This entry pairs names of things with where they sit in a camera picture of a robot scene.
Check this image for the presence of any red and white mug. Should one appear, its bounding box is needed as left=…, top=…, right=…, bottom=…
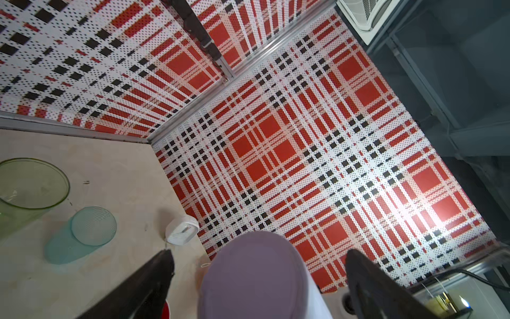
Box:
left=161, top=301, right=171, bottom=319

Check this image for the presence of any lilac plastic cup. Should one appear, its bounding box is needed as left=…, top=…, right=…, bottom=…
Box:
left=197, top=231, right=332, bottom=318

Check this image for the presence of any black wall hook rail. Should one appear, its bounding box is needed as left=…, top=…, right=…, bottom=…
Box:
left=169, top=0, right=222, bottom=61

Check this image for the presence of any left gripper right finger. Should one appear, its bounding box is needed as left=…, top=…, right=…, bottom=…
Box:
left=345, top=249, right=437, bottom=318

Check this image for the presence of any teal translucent cup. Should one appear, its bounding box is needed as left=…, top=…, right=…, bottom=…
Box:
left=44, top=206, right=117, bottom=265

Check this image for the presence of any white air conditioner unit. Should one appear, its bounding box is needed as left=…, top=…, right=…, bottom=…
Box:
left=336, top=0, right=402, bottom=45

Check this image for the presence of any tall green transparent cup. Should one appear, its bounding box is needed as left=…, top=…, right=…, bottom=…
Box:
left=1, top=158, right=70, bottom=240

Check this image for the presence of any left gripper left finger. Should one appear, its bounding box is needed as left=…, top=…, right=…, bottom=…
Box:
left=79, top=249, right=175, bottom=318

